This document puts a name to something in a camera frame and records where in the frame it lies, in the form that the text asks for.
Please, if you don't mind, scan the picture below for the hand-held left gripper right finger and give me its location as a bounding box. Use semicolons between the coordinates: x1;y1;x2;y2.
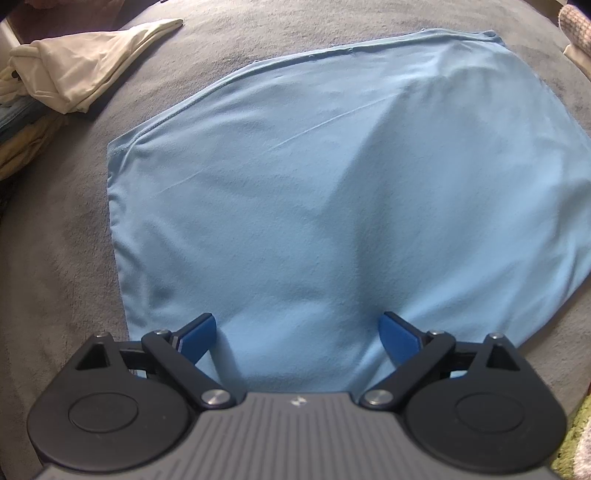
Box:
359;311;526;411

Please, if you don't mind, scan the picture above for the grey fleece blanket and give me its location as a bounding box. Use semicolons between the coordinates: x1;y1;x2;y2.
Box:
0;0;591;480

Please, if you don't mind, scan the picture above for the person's fleece robe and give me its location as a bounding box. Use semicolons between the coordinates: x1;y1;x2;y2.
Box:
550;405;591;480

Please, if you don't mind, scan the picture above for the checked woven cushion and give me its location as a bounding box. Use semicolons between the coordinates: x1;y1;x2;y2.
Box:
557;4;591;46

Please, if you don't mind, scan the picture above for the folded blue cloth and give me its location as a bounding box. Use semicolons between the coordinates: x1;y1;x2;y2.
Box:
0;98;49;141

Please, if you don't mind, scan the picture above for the beige pillow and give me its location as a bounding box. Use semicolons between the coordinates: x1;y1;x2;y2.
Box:
562;42;591;81

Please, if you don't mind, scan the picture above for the light blue t-shirt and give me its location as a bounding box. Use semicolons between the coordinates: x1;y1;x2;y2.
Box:
106;28;591;394

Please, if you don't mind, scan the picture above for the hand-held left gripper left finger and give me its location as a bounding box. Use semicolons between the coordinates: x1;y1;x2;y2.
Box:
73;312;239;412

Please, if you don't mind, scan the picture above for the folded tan cloth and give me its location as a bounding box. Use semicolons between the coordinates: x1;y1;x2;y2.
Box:
0;113;68;182

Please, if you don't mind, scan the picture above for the folded white garment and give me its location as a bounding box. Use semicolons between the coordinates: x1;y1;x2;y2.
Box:
8;17;185;114

